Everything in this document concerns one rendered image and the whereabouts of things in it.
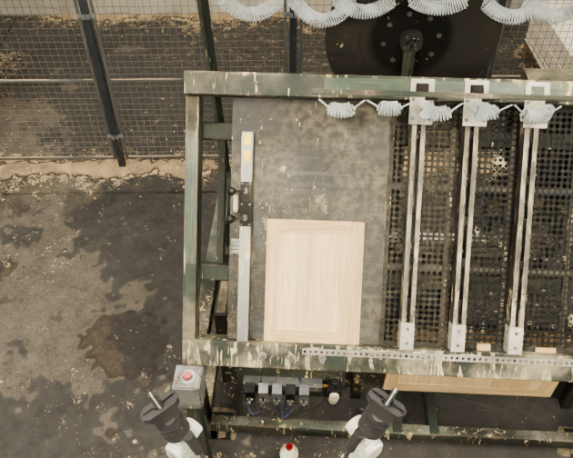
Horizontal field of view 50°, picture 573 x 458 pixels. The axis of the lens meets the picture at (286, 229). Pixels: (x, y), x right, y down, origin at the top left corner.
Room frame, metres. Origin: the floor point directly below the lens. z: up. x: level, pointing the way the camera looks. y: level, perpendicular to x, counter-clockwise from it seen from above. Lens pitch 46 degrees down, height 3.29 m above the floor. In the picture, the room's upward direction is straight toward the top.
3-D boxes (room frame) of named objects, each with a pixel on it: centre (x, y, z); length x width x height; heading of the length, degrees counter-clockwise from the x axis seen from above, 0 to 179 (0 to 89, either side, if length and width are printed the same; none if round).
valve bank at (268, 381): (1.46, -0.02, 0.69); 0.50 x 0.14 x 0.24; 87
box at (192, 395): (1.42, 0.43, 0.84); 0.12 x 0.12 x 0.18; 87
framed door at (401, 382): (1.73, -0.98, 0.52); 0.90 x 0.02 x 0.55; 87
